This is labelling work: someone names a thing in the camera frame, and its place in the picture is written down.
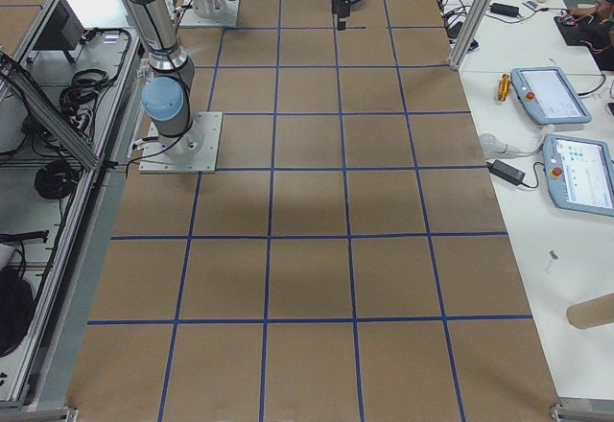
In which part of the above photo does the black power adapter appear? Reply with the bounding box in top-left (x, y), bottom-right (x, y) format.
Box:
top-left (486, 159), bottom-right (525, 186)

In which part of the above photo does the far teach pendant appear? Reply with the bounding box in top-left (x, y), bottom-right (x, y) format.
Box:
top-left (510, 66), bottom-right (592, 126)

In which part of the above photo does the cardboard tube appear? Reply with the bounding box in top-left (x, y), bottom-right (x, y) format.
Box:
top-left (566, 293), bottom-right (614, 330)

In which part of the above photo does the brown paper table mat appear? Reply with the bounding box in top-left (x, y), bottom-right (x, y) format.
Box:
top-left (68, 0), bottom-right (555, 421)

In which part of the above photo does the white light bulb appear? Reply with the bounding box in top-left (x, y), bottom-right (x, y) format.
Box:
top-left (479, 133), bottom-right (522, 159)

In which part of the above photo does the teach pendant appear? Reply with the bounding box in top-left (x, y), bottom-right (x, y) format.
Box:
top-left (510, 66), bottom-right (592, 126)
top-left (542, 134), bottom-right (613, 217)

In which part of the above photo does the near teach pendant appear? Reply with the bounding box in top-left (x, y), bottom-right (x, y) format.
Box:
top-left (542, 134), bottom-right (613, 217)

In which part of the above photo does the aluminium frame post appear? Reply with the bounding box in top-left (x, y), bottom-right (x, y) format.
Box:
top-left (448, 0), bottom-right (490, 70)

